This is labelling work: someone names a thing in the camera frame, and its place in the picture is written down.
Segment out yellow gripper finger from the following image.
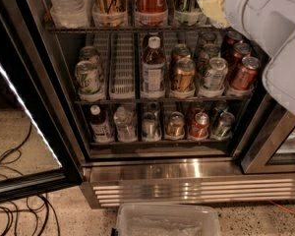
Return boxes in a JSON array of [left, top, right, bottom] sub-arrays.
[[197, 0, 229, 29]]

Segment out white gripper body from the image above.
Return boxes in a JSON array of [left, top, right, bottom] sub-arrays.
[[224, 0, 295, 57]]

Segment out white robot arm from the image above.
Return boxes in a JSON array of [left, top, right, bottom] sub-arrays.
[[198, 0, 295, 115]]

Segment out green can top shelf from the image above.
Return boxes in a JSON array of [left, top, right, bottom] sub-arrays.
[[173, 0, 207, 26]]

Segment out green can shelf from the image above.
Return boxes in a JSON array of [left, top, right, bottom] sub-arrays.
[[173, 0, 207, 26], [210, 112, 235, 141]]

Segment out red cola can top shelf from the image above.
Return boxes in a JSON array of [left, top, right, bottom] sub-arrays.
[[135, 0, 168, 27]]

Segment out brown tea bottle middle shelf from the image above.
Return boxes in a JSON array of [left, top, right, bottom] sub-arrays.
[[142, 36, 165, 98]]

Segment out brown tea bottle shelf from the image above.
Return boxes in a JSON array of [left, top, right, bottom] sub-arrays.
[[142, 36, 165, 98], [89, 105, 114, 143]]

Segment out white empty shelf glide tray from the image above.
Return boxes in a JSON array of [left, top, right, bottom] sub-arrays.
[[109, 33, 136, 99]]

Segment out gold can top shelf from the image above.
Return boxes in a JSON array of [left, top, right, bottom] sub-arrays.
[[92, 0, 127, 27]]

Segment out gold can shelf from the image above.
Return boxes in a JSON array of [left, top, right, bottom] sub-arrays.
[[92, 0, 127, 27], [165, 112, 185, 140]]

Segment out green can bottom shelf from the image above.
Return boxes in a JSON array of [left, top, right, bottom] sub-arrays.
[[210, 112, 235, 141]]

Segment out red can bottom shelf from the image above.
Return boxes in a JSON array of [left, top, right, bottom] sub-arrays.
[[189, 112, 209, 141]]

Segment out gold can bottom shelf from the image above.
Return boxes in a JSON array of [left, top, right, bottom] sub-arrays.
[[165, 112, 185, 140]]

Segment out closed right fridge door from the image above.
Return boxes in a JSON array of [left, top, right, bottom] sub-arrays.
[[241, 104, 295, 174]]

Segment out silver can bottom shelf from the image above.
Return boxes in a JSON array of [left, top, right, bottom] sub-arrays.
[[143, 112, 161, 142]]

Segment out clear water bottle left top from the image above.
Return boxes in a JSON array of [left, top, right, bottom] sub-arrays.
[[50, 0, 92, 29]]

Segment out clear water bottle bottom shelf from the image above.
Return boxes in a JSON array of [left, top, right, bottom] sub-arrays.
[[113, 106, 137, 143]]

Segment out brown tea bottle bottom shelf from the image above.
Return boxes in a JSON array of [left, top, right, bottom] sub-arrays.
[[89, 105, 114, 143]]

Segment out stainless fridge base grille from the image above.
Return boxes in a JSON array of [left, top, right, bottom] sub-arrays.
[[81, 158, 295, 208]]

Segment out open glass fridge door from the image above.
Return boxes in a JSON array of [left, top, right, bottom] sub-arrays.
[[0, 0, 83, 204]]

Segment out red can rear middle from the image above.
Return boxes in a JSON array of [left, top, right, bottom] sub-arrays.
[[221, 30, 244, 52]]

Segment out white green can rear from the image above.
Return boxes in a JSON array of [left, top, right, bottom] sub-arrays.
[[198, 43, 220, 66]]

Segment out white green can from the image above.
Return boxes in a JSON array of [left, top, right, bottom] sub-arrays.
[[198, 43, 220, 66], [199, 57, 228, 97]]

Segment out gold can rear middle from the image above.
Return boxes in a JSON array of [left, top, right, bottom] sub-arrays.
[[171, 43, 192, 64]]

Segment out white green can front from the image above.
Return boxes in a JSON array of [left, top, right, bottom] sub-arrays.
[[199, 57, 228, 97]]

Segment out red can front middle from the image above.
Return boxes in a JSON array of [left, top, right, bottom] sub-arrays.
[[227, 56, 261, 96]]

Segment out gold can front middle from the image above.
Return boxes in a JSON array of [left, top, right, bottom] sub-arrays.
[[170, 58, 196, 98]]

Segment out silver can behind 7up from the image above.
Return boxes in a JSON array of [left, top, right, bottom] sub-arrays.
[[79, 45, 103, 76]]

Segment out green 7up can front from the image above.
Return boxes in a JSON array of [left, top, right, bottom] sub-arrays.
[[75, 61, 103, 101]]

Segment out clear plastic bin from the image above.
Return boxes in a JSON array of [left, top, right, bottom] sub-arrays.
[[110, 203, 221, 236]]

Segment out top wire shelf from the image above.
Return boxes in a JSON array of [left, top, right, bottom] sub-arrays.
[[45, 25, 230, 33]]

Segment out wire shelf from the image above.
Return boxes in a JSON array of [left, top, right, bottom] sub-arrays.
[[75, 95, 251, 105], [45, 25, 230, 33], [89, 138, 231, 147]]

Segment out middle wire shelf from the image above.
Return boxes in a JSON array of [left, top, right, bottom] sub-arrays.
[[75, 95, 251, 105]]

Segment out bottom wire shelf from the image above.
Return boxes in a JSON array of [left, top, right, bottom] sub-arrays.
[[89, 138, 231, 147]]

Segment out orange floor cable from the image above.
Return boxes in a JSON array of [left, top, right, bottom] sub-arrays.
[[268, 200, 295, 218]]

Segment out black floor cables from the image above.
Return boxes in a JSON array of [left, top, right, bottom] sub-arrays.
[[0, 120, 62, 236]]

